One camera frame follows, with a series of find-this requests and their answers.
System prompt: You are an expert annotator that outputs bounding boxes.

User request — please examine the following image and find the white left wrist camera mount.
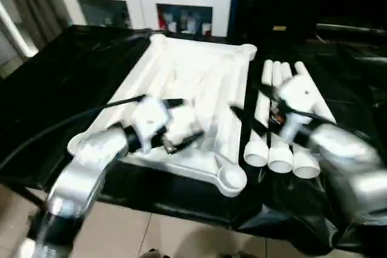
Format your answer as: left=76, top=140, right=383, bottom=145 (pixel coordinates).
left=129, top=95, right=183, bottom=150

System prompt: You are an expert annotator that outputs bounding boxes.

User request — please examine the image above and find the white plastic table top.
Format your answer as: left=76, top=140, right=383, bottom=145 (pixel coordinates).
left=67, top=33, right=258, bottom=199

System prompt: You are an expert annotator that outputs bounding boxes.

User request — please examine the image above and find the black mat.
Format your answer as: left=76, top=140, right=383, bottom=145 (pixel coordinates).
left=0, top=24, right=387, bottom=256

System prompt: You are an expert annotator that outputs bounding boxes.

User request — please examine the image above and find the white plastic table leg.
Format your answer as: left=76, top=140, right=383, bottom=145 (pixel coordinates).
left=280, top=62, right=322, bottom=179
left=243, top=60, right=275, bottom=168
left=267, top=61, right=294, bottom=174
left=294, top=61, right=337, bottom=123

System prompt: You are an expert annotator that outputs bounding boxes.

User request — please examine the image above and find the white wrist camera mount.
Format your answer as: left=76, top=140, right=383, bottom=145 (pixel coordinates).
left=276, top=75, right=331, bottom=145
left=129, top=95, right=183, bottom=150

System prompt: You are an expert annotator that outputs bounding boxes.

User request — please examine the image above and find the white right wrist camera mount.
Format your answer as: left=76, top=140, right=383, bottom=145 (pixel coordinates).
left=276, top=75, right=331, bottom=145

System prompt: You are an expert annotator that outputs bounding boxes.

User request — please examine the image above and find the long black bar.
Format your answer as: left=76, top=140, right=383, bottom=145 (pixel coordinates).
left=314, top=22, right=387, bottom=36

